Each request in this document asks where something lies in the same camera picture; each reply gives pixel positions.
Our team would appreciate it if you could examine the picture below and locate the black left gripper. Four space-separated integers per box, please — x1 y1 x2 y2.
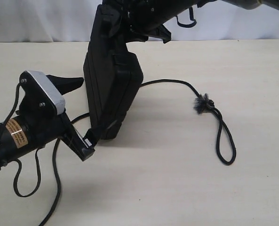
16 70 118 162

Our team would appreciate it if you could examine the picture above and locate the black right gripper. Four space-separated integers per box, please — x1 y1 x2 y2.
102 0 196 43

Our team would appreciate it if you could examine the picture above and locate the black plastic tool case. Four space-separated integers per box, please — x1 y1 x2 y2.
83 4 143 140

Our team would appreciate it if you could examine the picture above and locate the black braided rope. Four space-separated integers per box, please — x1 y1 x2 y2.
34 79 237 226

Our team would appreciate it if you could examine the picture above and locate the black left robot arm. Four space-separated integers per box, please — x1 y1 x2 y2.
0 70 116 170

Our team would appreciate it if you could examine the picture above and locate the white backdrop curtain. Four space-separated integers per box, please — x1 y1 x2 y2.
0 0 279 42

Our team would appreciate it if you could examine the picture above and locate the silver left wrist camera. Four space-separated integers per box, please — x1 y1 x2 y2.
26 70 65 115

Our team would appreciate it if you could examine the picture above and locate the thin black right camera cable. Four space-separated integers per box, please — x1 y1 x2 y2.
176 7 198 28

